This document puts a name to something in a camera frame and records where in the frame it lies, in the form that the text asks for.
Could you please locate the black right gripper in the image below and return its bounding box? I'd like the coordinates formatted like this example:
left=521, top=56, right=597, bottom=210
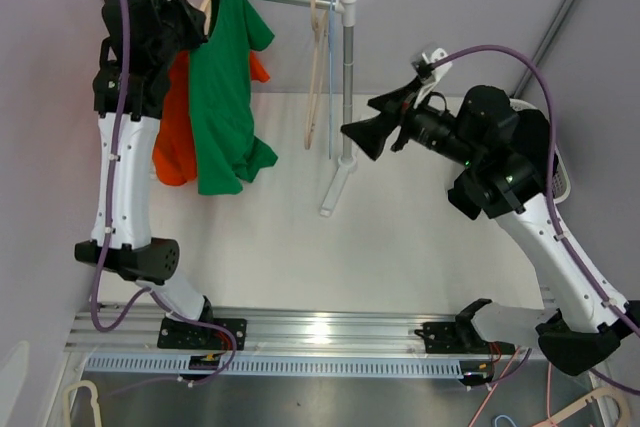
left=341, top=76, right=481, bottom=169

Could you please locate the light blue wire hanger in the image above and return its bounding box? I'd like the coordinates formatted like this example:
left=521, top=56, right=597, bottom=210
left=327, top=0, right=338, bottom=160

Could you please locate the black t shirt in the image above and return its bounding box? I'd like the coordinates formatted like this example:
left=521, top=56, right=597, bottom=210
left=513, top=109, right=549, bottom=166

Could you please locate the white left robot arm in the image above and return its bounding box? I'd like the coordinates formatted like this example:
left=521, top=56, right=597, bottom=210
left=74, top=0, right=216, bottom=348

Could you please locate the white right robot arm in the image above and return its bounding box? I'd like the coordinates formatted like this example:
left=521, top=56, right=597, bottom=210
left=341, top=79, right=639, bottom=376

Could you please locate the bright green t shirt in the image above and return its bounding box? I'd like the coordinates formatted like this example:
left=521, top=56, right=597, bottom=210
left=189, top=0, right=278, bottom=196

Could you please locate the pink hanger on floor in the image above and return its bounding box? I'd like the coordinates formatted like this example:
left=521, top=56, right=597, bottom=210
left=467, top=347, right=553, bottom=427

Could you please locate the blue hanger on floor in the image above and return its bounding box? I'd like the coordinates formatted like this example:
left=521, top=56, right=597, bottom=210
left=492, top=414, right=518, bottom=427

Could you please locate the beige hanger on floor right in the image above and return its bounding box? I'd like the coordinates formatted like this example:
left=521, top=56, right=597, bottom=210
left=534, top=387, right=631, bottom=427

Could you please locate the beige hanger on floor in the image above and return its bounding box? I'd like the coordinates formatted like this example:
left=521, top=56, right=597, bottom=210
left=60, top=380, right=104, bottom=427
left=534, top=387, right=631, bottom=427

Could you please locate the beige hanger on floor left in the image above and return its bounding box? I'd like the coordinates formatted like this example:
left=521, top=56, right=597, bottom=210
left=60, top=380, right=104, bottom=427

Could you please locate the white metal clothes rack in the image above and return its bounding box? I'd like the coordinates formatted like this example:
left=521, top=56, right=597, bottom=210
left=259, top=0, right=358, bottom=218

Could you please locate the orange tank top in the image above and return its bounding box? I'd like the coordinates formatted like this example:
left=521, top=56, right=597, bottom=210
left=152, top=50, right=278, bottom=195

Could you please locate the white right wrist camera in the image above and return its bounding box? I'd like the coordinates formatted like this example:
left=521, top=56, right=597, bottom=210
left=411, top=43, right=452, bottom=107

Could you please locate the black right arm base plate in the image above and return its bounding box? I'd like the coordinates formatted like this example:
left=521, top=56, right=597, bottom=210
left=413, top=321, right=495, bottom=355

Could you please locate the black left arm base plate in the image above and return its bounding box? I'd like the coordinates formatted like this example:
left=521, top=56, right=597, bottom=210
left=157, top=318, right=247, bottom=351

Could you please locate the aluminium mounting rail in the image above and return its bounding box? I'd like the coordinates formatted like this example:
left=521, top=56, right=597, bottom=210
left=64, top=303, right=489, bottom=359

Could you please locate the white slotted cable duct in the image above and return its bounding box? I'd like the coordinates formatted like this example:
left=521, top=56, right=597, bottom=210
left=84, top=353, right=491, bottom=380

